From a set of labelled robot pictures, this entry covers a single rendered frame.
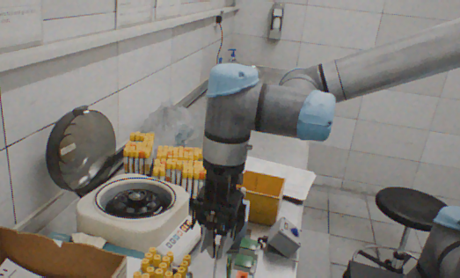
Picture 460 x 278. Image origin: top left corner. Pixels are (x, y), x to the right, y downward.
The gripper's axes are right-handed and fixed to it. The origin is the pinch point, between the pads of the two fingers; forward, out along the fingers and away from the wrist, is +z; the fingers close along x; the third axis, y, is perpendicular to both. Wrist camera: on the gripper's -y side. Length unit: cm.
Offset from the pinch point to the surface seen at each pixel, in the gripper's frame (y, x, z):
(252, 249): -17.8, 5.5, 11.5
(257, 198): -38.9, 3.3, 9.9
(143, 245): -9.9, -18.7, 10.9
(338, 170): -246, 50, 90
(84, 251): 2.8, -25.6, 4.7
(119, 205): -18.2, -28.8, 7.3
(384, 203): -110, 56, 41
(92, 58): -46, -51, -21
